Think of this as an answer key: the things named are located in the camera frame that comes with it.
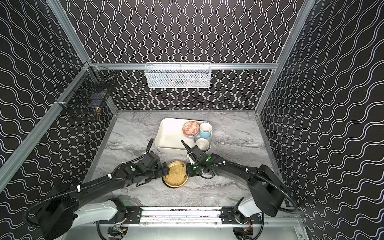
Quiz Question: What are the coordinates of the yellow-brown ceramic plate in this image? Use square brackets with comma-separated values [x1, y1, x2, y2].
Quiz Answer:
[163, 161, 189, 188]

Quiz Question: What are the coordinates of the lavender mug white inside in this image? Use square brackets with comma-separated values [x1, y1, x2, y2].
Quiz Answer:
[194, 138, 211, 152]

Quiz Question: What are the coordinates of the red patterned bowl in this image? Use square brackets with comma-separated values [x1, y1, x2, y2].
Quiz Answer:
[182, 121, 200, 136]

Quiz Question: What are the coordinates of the white plastic bin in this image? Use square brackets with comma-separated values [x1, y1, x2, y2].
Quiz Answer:
[154, 118, 213, 155]

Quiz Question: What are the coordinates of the light blue mug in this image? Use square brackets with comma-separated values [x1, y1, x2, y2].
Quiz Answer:
[199, 122, 213, 139]

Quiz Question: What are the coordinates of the lavender bowl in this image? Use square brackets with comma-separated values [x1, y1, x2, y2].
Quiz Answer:
[184, 134, 200, 139]

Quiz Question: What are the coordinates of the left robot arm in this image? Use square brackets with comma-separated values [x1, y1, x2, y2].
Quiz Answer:
[23, 140, 170, 240]

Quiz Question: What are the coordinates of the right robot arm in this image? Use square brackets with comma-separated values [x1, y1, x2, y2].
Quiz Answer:
[181, 141, 286, 218]

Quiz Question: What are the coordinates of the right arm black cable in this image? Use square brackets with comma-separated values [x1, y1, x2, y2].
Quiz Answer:
[197, 161, 301, 214]

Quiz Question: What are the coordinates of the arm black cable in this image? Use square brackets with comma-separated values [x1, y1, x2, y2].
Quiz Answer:
[197, 161, 301, 214]
[22, 152, 151, 229]

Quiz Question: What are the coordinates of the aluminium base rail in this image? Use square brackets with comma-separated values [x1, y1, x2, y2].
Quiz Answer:
[72, 202, 308, 240]

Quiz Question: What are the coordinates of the white wire mesh basket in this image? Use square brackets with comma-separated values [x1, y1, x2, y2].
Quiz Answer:
[145, 62, 212, 89]

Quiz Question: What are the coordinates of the black wire basket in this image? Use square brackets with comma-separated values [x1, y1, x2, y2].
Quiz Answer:
[59, 62, 118, 123]

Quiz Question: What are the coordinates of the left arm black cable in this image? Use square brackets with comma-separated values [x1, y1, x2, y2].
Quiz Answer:
[22, 152, 151, 229]

